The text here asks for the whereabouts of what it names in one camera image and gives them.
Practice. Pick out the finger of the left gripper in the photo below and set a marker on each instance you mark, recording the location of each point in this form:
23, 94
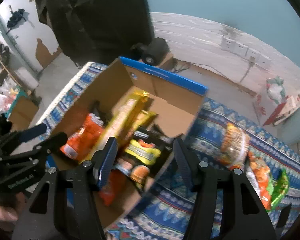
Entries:
32, 133
52, 144

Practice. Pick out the white wall socket strip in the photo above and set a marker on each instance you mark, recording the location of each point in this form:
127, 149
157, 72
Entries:
245, 52

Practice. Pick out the white plug with cable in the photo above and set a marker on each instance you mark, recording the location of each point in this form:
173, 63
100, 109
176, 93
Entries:
251, 63

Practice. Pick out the light blue waste bin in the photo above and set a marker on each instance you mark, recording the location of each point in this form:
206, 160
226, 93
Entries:
289, 133

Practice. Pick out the clear peanut snack bag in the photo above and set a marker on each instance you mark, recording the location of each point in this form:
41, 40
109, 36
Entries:
234, 147

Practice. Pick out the small cardboard box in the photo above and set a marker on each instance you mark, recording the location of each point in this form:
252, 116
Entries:
164, 63

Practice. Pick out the black yellow snack bag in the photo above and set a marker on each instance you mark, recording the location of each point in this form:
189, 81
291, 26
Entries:
144, 156

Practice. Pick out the orange green snack bag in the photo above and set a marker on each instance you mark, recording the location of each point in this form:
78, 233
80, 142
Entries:
263, 178

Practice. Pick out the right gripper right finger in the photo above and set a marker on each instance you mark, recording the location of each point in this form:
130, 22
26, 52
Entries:
188, 165

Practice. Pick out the cardboard box blue rim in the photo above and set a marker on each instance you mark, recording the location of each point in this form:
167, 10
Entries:
149, 107

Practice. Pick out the orange black noodle bag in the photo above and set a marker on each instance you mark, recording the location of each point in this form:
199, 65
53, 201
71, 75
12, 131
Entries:
81, 142

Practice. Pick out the black round speaker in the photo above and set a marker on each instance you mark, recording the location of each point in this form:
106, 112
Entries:
152, 54

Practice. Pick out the blue patterned tablecloth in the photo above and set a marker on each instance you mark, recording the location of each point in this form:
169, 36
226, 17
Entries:
169, 210

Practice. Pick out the red white paper bag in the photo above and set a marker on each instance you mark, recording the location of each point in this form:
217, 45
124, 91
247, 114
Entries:
270, 100

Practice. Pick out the white flat package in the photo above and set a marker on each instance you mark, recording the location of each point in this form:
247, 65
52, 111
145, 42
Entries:
292, 104

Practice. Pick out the red-orange snack bag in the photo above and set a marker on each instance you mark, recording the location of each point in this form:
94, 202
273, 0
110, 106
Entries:
113, 188

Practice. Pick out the long yellow snack pack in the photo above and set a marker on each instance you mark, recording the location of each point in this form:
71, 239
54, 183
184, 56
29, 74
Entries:
122, 121

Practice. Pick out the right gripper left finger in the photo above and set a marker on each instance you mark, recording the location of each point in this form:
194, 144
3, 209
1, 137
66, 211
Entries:
103, 162

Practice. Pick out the black hanging cloth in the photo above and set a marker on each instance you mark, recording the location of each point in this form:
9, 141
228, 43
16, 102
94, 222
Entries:
97, 30

